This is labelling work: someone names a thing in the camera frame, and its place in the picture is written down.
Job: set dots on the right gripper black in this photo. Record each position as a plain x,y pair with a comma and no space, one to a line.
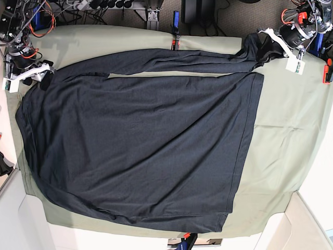
20,60

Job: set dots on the right red clamp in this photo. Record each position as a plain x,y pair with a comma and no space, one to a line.
327,75

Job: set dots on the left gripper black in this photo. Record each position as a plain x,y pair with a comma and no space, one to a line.
294,35

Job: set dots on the green table cloth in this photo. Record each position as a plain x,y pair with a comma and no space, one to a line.
290,126

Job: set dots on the top red black clamp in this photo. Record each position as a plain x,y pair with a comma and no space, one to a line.
175,31

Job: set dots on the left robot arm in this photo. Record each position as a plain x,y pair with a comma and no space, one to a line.
304,23

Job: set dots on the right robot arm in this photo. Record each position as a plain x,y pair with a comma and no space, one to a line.
20,20

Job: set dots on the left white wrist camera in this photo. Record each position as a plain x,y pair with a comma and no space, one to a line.
295,65

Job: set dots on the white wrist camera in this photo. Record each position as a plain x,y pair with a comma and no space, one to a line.
12,86
295,65

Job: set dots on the dark navy T-shirt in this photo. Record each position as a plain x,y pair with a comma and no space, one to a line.
151,138

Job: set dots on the red black clamp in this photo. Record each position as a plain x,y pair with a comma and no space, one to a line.
187,242
175,31

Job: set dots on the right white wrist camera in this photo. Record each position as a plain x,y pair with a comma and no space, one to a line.
12,86

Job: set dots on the bottom red black clamp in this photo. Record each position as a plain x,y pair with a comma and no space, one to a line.
187,242

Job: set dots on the white power strip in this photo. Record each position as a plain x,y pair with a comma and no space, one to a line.
104,5

